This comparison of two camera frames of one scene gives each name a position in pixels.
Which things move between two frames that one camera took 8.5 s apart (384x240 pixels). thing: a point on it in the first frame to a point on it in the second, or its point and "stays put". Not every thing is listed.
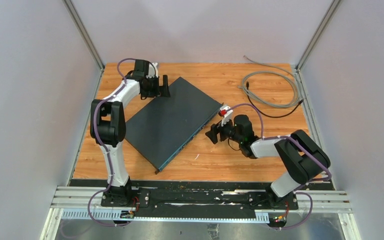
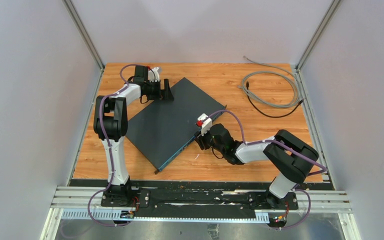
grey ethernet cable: [284, 73] stays put
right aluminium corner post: [320, 31] stays put
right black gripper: [216, 129] to [201, 140]
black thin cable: [265, 113] stays put
